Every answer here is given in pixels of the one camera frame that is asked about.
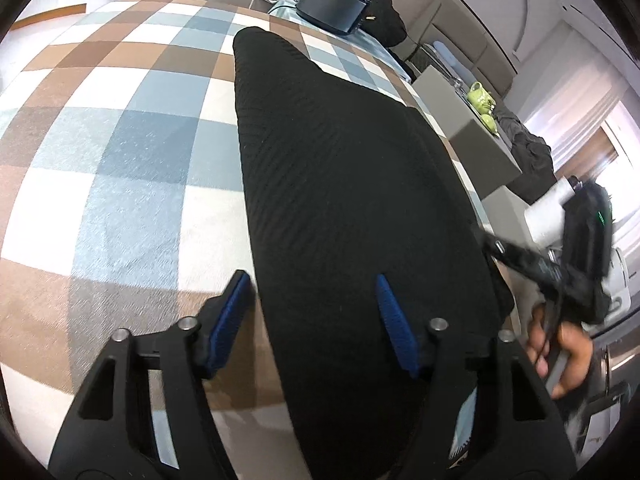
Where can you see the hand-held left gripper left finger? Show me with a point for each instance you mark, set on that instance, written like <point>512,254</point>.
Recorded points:
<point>227,325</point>

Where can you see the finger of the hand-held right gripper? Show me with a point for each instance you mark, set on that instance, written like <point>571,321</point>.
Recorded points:
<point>525,260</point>

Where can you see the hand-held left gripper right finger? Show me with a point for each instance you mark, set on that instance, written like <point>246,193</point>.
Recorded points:
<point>397,325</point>

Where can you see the black knit shirt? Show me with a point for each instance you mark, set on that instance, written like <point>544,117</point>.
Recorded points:
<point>340,185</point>

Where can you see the person's right hand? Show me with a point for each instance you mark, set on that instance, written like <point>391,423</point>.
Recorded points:
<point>575,355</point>

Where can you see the dark grey blanket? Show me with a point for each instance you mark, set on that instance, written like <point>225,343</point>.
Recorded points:
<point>530,155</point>

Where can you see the grey side cabinet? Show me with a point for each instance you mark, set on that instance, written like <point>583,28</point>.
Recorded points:
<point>470,135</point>

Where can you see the plaid tablecloth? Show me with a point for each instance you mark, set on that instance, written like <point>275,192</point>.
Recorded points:
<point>125,160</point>

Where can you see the padded bed headboard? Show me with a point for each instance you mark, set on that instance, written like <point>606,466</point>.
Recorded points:
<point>460,40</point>

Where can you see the blue checked table cover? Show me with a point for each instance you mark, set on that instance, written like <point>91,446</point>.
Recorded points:
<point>370,57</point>

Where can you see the black jacket pile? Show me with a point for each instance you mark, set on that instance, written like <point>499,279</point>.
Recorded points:
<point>382,10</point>

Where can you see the black storage basket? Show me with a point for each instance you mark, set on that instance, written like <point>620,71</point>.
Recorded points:
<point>332,5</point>

